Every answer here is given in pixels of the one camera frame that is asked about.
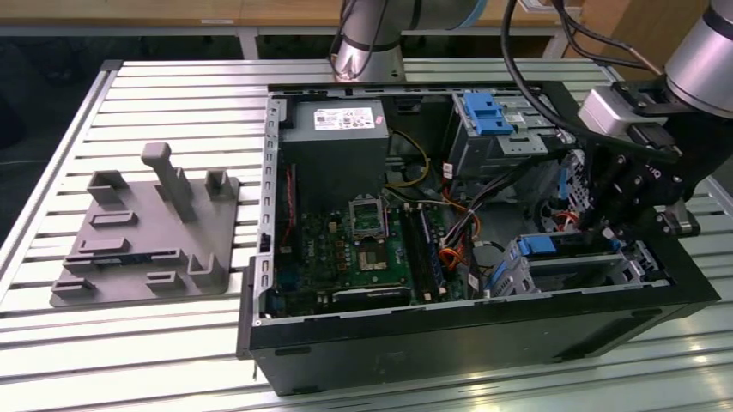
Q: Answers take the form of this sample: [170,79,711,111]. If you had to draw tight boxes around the blue disk wire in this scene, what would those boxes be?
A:
[558,161,573,203]

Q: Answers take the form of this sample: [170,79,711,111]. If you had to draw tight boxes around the grey power supply box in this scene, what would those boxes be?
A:
[279,99,392,211]

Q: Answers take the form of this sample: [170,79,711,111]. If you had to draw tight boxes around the CPU socket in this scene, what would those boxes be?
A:
[348,195,392,242]

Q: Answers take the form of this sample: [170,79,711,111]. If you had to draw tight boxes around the wooden cabinet panel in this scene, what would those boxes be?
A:
[564,0,712,81]

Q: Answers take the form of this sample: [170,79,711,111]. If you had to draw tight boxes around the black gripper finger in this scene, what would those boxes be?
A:
[599,156,669,242]
[577,144,619,233]

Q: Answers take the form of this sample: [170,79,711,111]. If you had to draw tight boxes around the green motherboard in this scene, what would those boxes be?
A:
[271,188,477,317]

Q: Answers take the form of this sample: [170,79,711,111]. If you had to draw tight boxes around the black graphics card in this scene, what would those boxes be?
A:
[332,286,413,308]

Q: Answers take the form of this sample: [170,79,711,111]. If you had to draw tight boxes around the yellow power supply wire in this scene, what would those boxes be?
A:
[384,130,432,190]

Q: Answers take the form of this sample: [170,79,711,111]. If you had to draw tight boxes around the black open PC case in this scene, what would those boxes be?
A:
[238,79,723,398]

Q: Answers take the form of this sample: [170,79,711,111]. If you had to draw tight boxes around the grey parts rack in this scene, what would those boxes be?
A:
[50,142,243,309]

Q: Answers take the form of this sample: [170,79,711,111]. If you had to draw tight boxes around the thin black robot cables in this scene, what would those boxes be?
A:
[552,0,669,76]

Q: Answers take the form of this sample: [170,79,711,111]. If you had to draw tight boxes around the wooden desk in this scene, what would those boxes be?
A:
[0,0,585,38]

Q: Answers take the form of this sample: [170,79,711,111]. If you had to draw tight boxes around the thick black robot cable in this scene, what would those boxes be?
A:
[500,0,683,162]

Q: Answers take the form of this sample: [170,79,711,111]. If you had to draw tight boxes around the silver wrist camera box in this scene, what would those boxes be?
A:
[576,84,669,139]

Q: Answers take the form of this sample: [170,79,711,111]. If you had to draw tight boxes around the silver optical drive cage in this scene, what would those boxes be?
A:
[448,91,576,185]

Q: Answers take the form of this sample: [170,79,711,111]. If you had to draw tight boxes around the orange red yellow wire bundle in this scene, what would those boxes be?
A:
[438,243,484,272]

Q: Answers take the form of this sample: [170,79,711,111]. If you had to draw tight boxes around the green RAM stick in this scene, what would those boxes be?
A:
[91,255,158,266]

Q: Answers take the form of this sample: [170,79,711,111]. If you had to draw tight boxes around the blue plastic disk carrier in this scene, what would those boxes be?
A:
[486,252,537,297]

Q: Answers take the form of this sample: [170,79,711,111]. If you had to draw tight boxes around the hard disk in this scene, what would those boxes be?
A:
[514,233,625,260]

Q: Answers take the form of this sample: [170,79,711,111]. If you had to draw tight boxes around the blue plastic drive latch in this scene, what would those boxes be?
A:
[464,93,516,136]

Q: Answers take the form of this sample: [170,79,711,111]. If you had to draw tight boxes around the black RAM slot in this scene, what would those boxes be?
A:
[400,203,432,303]
[416,204,449,300]

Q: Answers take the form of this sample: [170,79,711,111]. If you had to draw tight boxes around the silver metal disk bay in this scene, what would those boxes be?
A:
[486,233,673,300]

